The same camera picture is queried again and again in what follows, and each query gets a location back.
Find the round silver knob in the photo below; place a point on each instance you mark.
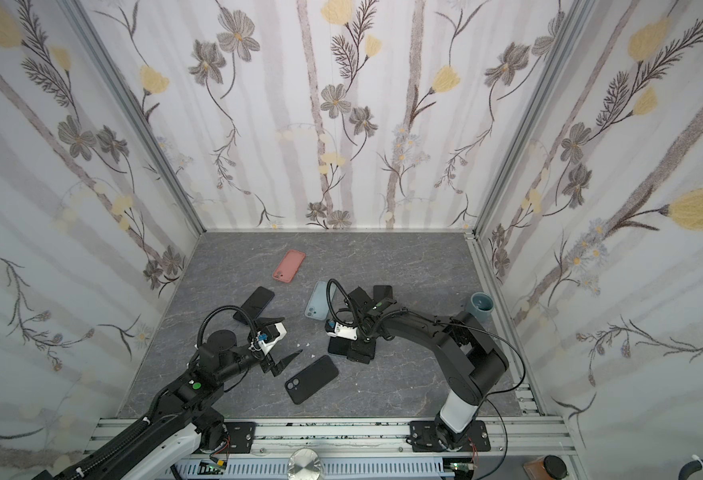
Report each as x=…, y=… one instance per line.
x=305, y=464

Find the pink phone case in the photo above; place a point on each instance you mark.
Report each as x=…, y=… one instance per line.
x=289, y=266

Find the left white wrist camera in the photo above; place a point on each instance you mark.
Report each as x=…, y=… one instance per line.
x=269, y=336

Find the light blue phone case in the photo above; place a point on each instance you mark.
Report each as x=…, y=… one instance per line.
x=318, y=307

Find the brown box black cap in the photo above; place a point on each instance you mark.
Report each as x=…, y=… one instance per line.
x=548, y=467

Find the black phone far left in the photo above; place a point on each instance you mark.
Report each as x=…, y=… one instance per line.
x=257, y=303

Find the white ventilated cable duct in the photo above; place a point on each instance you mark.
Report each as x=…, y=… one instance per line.
x=333, y=468

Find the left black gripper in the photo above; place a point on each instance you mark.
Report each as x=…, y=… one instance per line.
x=267, y=364

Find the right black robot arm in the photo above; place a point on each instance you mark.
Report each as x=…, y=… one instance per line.
x=469, y=356

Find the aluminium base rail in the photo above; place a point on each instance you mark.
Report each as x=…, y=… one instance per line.
x=515, y=440

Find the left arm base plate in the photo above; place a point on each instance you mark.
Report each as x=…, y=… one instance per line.
x=231, y=438

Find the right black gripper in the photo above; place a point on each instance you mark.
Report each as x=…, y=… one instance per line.
x=362, y=332

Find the black phone case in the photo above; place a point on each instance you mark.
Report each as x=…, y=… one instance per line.
x=311, y=380

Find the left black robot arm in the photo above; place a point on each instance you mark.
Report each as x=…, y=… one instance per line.
x=187, y=401

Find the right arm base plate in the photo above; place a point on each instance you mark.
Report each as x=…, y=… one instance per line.
x=434, y=437

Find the blue-edged black phone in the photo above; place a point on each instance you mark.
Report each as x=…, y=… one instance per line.
x=339, y=346

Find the purple-edged black phone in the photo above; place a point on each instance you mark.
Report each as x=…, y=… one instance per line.
x=382, y=292

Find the teal ceramic cup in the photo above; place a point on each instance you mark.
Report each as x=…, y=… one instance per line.
x=480, y=305

